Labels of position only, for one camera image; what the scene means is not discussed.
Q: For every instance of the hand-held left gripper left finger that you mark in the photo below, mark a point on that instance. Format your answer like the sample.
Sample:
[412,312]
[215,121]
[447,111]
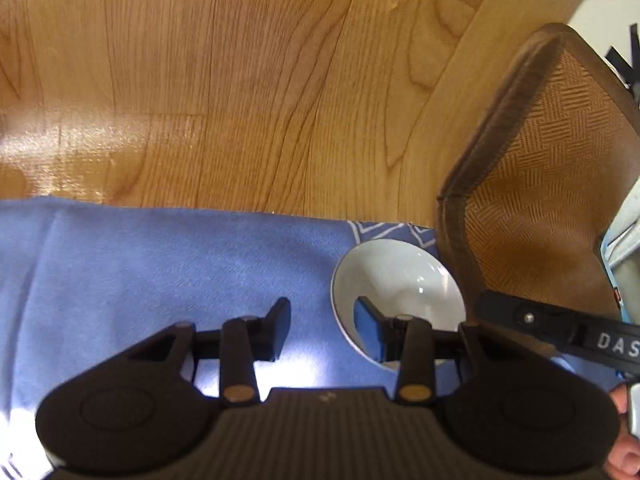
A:
[276,332]

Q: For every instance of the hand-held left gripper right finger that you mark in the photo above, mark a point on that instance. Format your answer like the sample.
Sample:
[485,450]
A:
[369,330]

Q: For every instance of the person's right hand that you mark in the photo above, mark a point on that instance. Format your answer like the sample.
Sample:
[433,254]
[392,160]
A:
[625,460]

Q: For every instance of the brown woven chair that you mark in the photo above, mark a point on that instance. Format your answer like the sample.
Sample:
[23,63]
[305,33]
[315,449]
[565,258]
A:
[545,185]

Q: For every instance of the light blue box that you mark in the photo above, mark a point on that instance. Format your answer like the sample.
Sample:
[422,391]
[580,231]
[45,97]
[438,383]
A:
[625,260]

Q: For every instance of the blue printed tablecloth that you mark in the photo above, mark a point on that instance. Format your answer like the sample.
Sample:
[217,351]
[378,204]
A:
[150,260]

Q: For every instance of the white bowl red floral rim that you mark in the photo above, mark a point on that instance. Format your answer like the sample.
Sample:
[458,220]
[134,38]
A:
[395,270]

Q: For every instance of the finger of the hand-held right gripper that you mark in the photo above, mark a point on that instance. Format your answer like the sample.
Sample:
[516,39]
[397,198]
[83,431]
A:
[520,317]

